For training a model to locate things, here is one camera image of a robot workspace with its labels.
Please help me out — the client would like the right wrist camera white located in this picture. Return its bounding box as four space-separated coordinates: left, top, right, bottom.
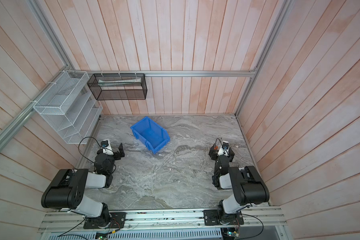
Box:
218 141 230 157

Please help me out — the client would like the horizontal aluminium wall rail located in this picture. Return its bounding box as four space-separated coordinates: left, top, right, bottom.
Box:
72 70 256 77

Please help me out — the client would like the black mesh wall basket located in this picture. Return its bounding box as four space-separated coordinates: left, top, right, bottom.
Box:
88 73 148 101

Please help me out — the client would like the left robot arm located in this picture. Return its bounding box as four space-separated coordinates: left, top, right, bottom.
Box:
41 140 126 229

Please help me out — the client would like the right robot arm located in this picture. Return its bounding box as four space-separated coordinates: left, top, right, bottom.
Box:
203 141 270 226

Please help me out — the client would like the blue plastic bin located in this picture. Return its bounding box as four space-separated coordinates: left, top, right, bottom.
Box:
131 117 170 155

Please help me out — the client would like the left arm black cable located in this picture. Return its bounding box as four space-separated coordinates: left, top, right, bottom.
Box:
78 136 109 164

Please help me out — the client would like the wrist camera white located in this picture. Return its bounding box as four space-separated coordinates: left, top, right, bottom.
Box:
100 140 114 156
218 141 230 157

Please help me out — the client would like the white wire mesh shelf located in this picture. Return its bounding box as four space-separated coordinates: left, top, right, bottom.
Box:
34 71 103 145

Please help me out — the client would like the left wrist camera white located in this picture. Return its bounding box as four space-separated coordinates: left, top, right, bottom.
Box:
100 140 114 156

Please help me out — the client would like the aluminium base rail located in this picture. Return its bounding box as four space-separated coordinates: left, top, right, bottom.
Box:
38 207 287 233

